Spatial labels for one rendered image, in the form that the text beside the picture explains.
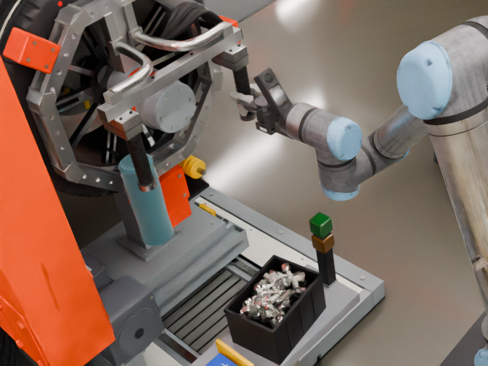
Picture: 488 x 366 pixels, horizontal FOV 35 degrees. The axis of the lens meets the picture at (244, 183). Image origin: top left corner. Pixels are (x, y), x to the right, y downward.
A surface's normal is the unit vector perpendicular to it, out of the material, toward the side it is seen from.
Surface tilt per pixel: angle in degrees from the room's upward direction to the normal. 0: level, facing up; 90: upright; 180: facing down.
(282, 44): 0
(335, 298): 0
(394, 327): 0
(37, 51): 90
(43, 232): 90
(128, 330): 90
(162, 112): 90
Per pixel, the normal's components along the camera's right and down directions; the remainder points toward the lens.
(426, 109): -0.87, 0.34
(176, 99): 0.69, 0.36
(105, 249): -0.16, -0.77
